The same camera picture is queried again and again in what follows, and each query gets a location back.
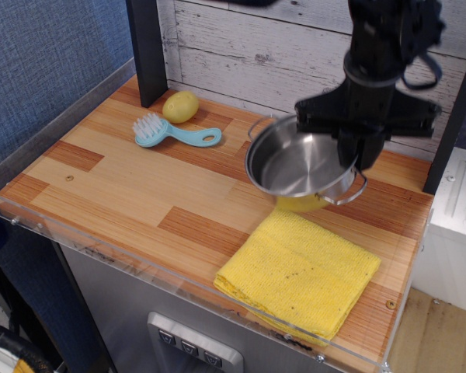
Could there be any stainless steel cabinet front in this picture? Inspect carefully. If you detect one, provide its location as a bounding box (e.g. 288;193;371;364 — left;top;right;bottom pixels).
60;246;336;372

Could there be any light blue scrub brush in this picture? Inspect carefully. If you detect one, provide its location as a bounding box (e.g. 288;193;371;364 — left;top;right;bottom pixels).
133;113;222;148

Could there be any white ribbed appliance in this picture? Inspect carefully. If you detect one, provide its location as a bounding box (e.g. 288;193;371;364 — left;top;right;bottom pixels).
412;148;466;310

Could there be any left dark vertical post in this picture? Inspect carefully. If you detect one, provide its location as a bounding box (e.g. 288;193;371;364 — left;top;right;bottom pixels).
126;0;168;108

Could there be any silver button control panel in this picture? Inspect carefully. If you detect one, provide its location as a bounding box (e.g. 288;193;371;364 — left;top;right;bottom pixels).
147;312;244;373

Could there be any small stainless steel pan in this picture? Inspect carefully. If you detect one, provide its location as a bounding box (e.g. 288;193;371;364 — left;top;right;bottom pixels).
245;115;368;212

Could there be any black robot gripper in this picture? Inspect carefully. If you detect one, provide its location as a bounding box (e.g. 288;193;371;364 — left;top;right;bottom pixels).
294;52;443;171

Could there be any right dark vertical post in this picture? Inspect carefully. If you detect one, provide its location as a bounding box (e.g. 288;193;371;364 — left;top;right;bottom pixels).
423;0;466;194

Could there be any clear acrylic edge guard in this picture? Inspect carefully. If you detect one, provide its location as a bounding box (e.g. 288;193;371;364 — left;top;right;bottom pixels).
0;171;433;372

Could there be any folded yellow cloth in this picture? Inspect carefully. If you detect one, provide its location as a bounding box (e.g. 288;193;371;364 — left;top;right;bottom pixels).
214;209;381;347

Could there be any yellow black object bottom left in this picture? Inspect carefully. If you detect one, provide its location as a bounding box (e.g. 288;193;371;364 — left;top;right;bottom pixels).
0;329;56;372

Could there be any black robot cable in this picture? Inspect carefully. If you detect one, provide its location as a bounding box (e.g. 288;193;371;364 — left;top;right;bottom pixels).
227;0;443;91

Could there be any dark vertical post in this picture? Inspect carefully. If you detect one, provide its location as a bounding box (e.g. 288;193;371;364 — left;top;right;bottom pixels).
126;0;168;108
423;0;466;194

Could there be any yellow plastic potato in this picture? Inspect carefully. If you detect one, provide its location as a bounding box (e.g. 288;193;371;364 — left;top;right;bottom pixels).
162;91;200;124

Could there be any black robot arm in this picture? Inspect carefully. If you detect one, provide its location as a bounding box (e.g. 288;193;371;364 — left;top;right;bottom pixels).
295;1;445;171

